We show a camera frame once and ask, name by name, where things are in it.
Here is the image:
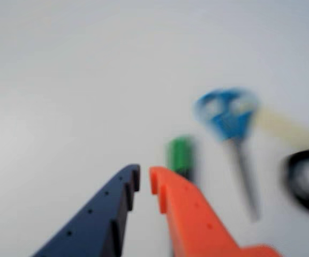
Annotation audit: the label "blue handled scissors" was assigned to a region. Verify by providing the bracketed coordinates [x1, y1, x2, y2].
[193, 87, 262, 223]

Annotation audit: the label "black marker green cap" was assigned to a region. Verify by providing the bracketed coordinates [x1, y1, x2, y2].
[166, 135, 199, 185]

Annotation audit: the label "black coiled cable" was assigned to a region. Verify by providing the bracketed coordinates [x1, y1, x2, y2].
[282, 149, 309, 217]

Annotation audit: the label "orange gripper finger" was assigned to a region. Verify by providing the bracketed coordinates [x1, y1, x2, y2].
[149, 165, 282, 257]

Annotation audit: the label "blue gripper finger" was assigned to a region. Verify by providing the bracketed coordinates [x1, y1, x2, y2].
[32, 164, 141, 257]

